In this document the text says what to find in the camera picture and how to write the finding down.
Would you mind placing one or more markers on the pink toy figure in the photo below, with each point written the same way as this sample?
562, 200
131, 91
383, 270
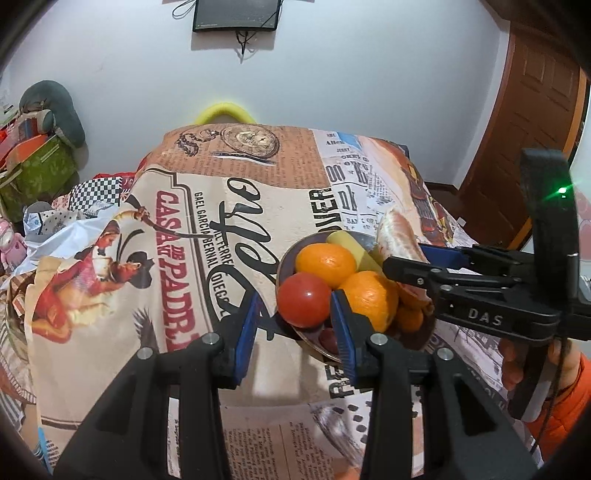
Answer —
9, 244

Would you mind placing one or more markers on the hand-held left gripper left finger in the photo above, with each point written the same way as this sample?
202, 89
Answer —
244, 337

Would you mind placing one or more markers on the person's right forearm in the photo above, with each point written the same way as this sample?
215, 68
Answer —
565, 415

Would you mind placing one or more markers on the green patterned box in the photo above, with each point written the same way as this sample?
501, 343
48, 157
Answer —
41, 170

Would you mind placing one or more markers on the newspaper print tablecloth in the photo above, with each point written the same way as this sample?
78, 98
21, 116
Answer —
184, 286

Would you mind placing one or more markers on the dark brown plate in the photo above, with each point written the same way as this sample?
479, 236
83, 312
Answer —
307, 334

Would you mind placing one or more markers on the grey neck pillow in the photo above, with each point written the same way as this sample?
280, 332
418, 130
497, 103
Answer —
60, 110

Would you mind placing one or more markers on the large orange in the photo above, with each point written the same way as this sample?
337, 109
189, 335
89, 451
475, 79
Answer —
369, 300

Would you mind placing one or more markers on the red tomato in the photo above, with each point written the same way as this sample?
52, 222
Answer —
304, 300

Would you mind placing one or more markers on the red grape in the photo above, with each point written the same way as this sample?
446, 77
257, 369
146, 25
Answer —
328, 340

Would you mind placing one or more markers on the brown wooden door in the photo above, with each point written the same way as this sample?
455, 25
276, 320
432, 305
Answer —
531, 115

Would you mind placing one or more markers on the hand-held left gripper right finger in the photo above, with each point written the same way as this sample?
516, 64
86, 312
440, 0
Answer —
344, 337

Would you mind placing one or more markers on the medium orange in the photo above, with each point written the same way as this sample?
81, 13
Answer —
325, 263

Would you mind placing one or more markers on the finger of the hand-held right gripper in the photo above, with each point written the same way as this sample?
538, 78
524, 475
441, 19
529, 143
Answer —
443, 256
411, 270

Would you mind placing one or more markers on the white blue patterned cloth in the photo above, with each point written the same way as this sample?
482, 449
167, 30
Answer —
46, 221

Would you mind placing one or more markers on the small mandarin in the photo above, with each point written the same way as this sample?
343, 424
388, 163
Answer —
408, 321

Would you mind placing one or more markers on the black wall monitor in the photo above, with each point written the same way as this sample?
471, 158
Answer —
235, 14

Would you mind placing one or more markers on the red orange box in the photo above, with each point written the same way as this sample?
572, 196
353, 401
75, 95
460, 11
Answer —
23, 143

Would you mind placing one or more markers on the short yellow-green corn piece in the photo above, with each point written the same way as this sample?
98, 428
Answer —
348, 249

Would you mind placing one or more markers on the person's right hand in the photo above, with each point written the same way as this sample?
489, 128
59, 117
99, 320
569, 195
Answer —
510, 364

